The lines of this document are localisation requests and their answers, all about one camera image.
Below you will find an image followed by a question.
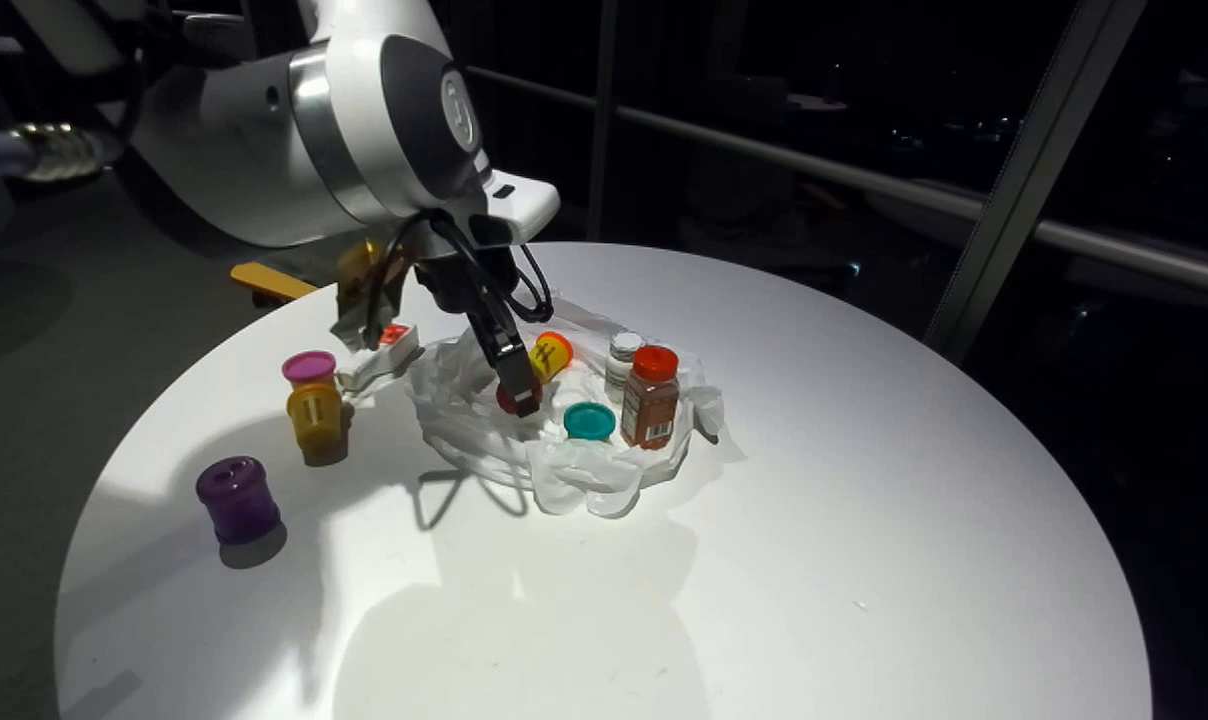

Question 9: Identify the yellow wooden plank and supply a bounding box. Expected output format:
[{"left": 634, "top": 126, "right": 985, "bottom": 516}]
[{"left": 226, "top": 258, "right": 321, "bottom": 309}]

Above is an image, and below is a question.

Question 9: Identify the large yellow tub orange lid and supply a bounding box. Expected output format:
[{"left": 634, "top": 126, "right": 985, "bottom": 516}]
[{"left": 285, "top": 380, "right": 359, "bottom": 471}]

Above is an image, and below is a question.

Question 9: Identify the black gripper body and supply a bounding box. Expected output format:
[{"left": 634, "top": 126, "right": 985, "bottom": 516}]
[{"left": 409, "top": 212, "right": 554, "bottom": 324}]

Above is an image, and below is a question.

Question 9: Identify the slanted grey window post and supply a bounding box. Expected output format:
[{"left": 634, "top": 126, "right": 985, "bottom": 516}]
[{"left": 922, "top": 0, "right": 1150, "bottom": 360}]

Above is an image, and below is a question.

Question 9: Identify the spice jar with red lid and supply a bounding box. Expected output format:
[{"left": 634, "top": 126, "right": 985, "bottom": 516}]
[{"left": 614, "top": 346, "right": 688, "bottom": 458}]

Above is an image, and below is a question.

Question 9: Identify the small yellow tub orange lid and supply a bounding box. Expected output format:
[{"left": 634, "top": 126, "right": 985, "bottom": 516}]
[{"left": 526, "top": 328, "right": 578, "bottom": 389}]

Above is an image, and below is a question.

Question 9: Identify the white plastic bag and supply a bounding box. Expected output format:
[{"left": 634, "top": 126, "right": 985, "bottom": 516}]
[{"left": 405, "top": 295, "right": 729, "bottom": 526}]

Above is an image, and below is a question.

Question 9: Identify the grey horizontal railing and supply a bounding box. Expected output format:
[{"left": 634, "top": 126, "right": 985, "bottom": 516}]
[{"left": 475, "top": 66, "right": 1208, "bottom": 299}]

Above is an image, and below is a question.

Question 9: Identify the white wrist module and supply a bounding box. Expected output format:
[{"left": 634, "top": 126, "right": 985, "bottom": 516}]
[{"left": 475, "top": 164, "right": 563, "bottom": 244}]

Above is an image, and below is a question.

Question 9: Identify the purple tub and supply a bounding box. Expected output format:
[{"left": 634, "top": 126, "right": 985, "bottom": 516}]
[{"left": 191, "top": 453, "right": 293, "bottom": 571}]

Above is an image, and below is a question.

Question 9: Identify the white bottle with red label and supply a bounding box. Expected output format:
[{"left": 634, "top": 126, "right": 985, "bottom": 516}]
[{"left": 340, "top": 321, "right": 426, "bottom": 406}]

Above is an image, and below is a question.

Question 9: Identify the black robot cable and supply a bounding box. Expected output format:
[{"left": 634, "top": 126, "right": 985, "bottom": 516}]
[{"left": 389, "top": 205, "right": 554, "bottom": 333}]

